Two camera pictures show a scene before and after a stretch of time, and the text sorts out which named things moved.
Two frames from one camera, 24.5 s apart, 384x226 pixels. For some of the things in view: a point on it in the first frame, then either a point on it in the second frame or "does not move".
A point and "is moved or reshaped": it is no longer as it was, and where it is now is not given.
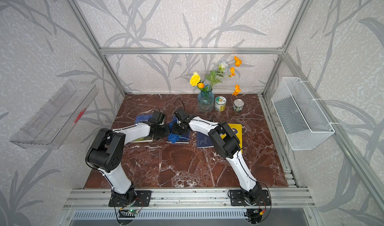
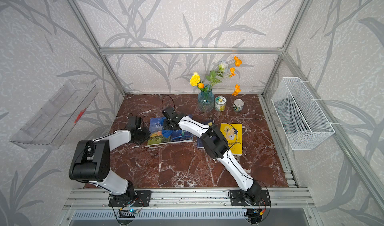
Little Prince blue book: [173, 137] does not move
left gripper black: [158, 137] → [140, 142]
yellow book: [237, 130] does not move
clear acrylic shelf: [49, 127] does not move
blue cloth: [173, 138] is moved or reshaped
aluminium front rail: [188, 199] does not move
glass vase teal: [206, 101] does not move
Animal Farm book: [143, 118] is moved or reshaped
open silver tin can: [238, 105] does not move
